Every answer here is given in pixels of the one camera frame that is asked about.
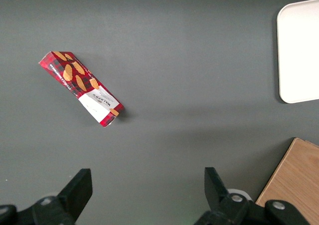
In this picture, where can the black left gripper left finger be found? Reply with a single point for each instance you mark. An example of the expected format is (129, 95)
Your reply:
(74, 195)

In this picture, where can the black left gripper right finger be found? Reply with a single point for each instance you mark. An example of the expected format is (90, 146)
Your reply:
(216, 192)

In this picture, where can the red tartan cookie box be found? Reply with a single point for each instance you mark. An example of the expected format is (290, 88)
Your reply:
(74, 75)

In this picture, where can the cream rectangular plastic tray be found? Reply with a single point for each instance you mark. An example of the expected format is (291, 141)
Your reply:
(299, 50)

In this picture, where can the wooden two-drawer cabinet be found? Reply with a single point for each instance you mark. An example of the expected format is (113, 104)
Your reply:
(296, 175)

